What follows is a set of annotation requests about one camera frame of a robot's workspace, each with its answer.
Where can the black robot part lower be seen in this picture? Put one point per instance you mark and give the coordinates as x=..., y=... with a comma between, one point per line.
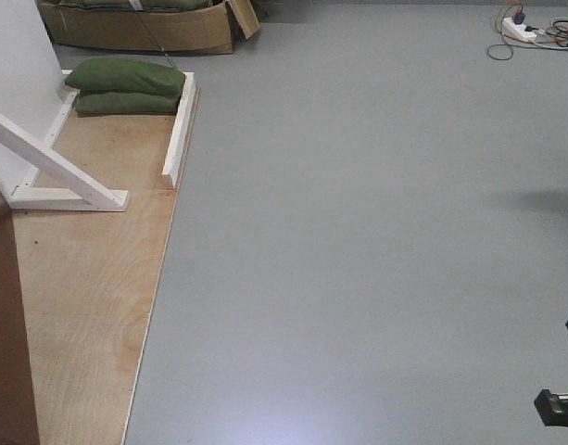
x=552, y=408

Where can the brown wooden door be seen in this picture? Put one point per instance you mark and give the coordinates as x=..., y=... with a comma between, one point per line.
x=18, y=419

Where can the plywood base platform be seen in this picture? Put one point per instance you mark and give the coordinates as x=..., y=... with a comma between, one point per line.
x=89, y=280

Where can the cardboard box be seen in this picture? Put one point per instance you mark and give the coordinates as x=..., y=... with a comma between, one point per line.
x=211, y=30

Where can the lower green sandbag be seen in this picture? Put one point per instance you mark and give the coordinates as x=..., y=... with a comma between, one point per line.
x=124, y=103

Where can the green sandbag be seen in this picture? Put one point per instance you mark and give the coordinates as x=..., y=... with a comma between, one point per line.
x=105, y=74
x=124, y=103

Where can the upper green sandbag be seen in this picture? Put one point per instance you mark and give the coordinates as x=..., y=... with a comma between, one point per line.
x=105, y=74

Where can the white power strip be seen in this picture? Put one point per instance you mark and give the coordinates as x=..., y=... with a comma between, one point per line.
x=517, y=31

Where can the white edge rail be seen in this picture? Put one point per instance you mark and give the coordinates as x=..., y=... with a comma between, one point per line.
x=180, y=133

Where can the white diagonal brace frame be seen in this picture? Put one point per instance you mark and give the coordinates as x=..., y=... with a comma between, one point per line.
x=80, y=191

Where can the white wall panel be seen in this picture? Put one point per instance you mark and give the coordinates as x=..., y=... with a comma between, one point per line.
x=32, y=95

